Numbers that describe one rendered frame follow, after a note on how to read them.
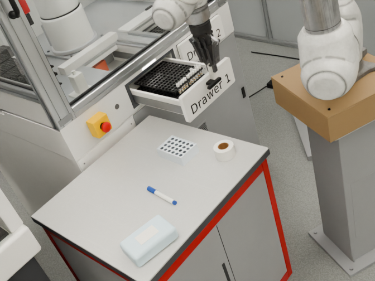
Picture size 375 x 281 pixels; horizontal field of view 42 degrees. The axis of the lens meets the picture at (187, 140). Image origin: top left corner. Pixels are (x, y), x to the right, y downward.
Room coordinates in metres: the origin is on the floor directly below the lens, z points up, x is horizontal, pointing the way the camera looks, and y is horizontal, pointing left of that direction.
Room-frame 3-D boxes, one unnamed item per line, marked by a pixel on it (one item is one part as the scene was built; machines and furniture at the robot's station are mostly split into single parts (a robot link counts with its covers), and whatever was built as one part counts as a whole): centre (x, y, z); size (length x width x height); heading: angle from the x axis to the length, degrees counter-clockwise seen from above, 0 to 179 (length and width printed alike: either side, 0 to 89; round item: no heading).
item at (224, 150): (1.31, -0.11, 0.78); 0.07 x 0.07 x 0.04
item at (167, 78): (1.73, -0.01, 0.87); 0.22 x 0.18 x 0.06; 39
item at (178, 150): (1.40, 0.04, 0.78); 0.12 x 0.08 x 0.04; 37
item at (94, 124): (1.58, 0.29, 0.88); 0.07 x 0.05 x 0.07; 129
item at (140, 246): (1.02, 0.20, 0.78); 0.15 x 0.10 x 0.04; 117
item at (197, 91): (1.58, -0.14, 0.87); 0.29 x 0.02 x 0.11; 129
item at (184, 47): (2.00, -0.20, 0.87); 0.29 x 0.02 x 0.11; 129
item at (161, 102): (1.74, 0.00, 0.86); 0.40 x 0.26 x 0.06; 39
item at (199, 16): (1.59, -0.17, 1.16); 0.09 x 0.09 x 0.06
